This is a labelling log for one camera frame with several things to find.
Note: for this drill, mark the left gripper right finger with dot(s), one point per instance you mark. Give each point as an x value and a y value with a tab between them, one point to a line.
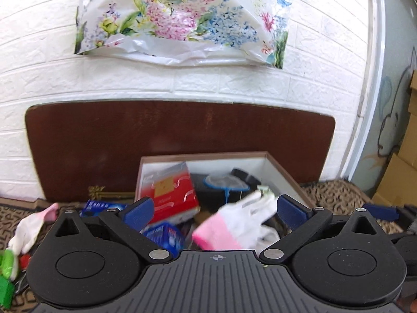
305	224

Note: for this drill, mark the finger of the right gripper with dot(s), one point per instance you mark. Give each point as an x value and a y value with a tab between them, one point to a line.
387	213

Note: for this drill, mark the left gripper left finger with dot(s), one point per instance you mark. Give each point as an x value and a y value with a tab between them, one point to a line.
126	225

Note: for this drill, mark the blue black packet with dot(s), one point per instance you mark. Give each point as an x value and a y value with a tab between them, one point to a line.
165	235

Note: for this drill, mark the red gradient box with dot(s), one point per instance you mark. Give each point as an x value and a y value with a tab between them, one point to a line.
172	191

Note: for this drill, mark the white pink glove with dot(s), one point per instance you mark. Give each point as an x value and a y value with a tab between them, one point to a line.
27	230
240	225

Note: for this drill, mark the black product box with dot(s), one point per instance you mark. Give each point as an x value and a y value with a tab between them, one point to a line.
209	199

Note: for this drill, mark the blue rimmed mesh net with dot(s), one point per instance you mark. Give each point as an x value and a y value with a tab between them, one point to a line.
225	182

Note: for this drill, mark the stacked cardboard boxes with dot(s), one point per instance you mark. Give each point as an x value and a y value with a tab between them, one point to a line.
399	182

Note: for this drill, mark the patterned letter table cloth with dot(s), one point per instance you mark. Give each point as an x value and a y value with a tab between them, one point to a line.
339	196

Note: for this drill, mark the black items in box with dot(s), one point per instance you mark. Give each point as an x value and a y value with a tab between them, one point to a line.
247	178

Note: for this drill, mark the dark brown wooden board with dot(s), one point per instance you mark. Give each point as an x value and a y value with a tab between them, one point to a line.
77	145

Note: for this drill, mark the green bottle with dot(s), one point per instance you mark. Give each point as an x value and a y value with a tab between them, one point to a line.
9	265

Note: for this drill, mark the green small box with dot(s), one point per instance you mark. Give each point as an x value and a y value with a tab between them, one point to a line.
7	290

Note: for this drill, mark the floral plastic bag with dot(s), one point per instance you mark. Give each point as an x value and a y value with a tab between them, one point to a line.
185	33

